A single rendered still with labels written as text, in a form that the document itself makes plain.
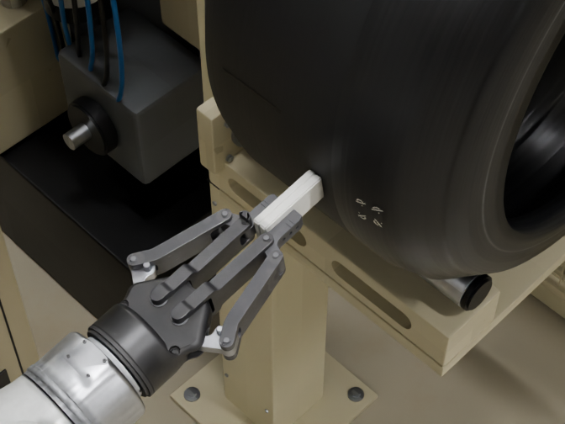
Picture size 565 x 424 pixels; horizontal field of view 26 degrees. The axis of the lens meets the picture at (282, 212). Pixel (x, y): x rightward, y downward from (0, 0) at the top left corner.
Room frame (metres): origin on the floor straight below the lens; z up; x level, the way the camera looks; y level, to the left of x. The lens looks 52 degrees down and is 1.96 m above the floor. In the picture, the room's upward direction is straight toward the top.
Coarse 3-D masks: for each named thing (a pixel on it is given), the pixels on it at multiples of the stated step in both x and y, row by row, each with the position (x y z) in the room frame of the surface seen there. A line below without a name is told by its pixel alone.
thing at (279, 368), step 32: (288, 256) 1.05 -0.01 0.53; (288, 288) 1.05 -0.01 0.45; (320, 288) 1.10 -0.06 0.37; (256, 320) 1.05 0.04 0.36; (288, 320) 1.05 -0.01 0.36; (320, 320) 1.10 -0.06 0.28; (256, 352) 1.05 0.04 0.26; (288, 352) 1.05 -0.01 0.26; (320, 352) 1.11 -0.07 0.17; (224, 384) 1.12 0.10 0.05; (256, 384) 1.05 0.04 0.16; (288, 384) 1.05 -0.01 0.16; (320, 384) 1.11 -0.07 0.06; (256, 416) 1.06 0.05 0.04; (288, 416) 1.05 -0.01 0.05
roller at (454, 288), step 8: (432, 280) 0.74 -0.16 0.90; (440, 280) 0.74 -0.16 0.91; (448, 280) 0.74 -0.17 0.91; (456, 280) 0.73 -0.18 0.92; (464, 280) 0.73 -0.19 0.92; (472, 280) 0.73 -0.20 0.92; (480, 280) 0.73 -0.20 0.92; (488, 280) 0.73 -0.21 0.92; (440, 288) 0.74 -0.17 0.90; (448, 288) 0.73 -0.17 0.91; (456, 288) 0.73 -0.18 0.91; (464, 288) 0.72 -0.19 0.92; (472, 288) 0.72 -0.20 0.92; (480, 288) 0.72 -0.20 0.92; (488, 288) 0.74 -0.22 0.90; (448, 296) 0.73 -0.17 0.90; (456, 296) 0.72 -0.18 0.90; (464, 296) 0.72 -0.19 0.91; (472, 296) 0.72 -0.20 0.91; (480, 296) 0.73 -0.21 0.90; (464, 304) 0.71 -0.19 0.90; (472, 304) 0.72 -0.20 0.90
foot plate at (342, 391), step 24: (216, 360) 1.19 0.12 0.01; (192, 384) 1.14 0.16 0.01; (216, 384) 1.14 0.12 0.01; (336, 384) 1.14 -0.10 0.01; (360, 384) 1.14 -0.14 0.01; (192, 408) 1.09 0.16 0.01; (216, 408) 1.09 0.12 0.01; (312, 408) 1.09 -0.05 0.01; (336, 408) 1.09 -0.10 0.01; (360, 408) 1.09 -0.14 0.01
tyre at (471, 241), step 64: (256, 0) 0.75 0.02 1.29; (320, 0) 0.72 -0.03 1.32; (384, 0) 0.69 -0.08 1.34; (448, 0) 0.67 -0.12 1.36; (512, 0) 0.67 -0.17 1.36; (256, 64) 0.73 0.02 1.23; (320, 64) 0.69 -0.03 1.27; (384, 64) 0.66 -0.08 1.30; (448, 64) 0.65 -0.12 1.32; (512, 64) 0.65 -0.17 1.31; (256, 128) 0.73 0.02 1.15; (320, 128) 0.68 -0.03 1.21; (384, 128) 0.64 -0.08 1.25; (448, 128) 0.63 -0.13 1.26; (512, 128) 0.65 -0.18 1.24; (384, 192) 0.63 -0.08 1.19; (448, 192) 0.62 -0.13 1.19; (512, 192) 0.86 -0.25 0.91; (384, 256) 0.66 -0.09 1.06; (448, 256) 0.64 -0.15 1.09; (512, 256) 0.70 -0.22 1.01
